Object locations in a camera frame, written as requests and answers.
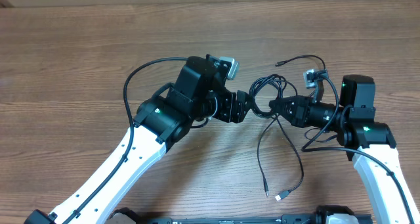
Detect black USB cable bundle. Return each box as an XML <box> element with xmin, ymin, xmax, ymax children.
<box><xmin>248</xmin><ymin>55</ymin><xmax>327</xmax><ymax>202</ymax></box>

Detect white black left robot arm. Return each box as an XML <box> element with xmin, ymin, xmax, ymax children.
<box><xmin>24</xmin><ymin>55</ymin><xmax>252</xmax><ymax>224</ymax></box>

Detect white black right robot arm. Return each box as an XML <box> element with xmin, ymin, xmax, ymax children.
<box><xmin>269</xmin><ymin>74</ymin><xmax>419</xmax><ymax>223</ymax></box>

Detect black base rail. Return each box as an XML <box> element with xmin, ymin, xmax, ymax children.
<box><xmin>144</xmin><ymin>213</ymin><xmax>373</xmax><ymax>224</ymax></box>

